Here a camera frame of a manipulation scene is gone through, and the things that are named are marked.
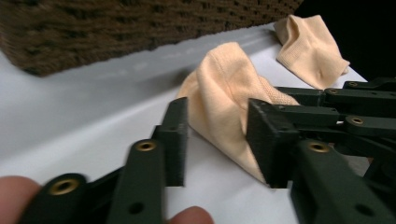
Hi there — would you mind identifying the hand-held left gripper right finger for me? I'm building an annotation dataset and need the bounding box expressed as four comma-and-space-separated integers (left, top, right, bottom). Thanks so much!
247, 98, 396, 224

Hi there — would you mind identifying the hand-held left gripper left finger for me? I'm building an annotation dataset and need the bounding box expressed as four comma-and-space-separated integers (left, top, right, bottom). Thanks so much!
106, 96, 190, 224

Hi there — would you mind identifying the beige sock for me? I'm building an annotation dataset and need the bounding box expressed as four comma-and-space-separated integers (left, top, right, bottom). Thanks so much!
177, 41, 301, 185
273, 14, 351, 91

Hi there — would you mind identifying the brown woven basket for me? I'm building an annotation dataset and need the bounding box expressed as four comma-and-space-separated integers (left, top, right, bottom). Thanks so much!
0, 0, 305, 78

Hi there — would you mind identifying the white table sheet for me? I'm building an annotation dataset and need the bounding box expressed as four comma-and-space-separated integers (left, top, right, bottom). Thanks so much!
0, 21, 372, 224

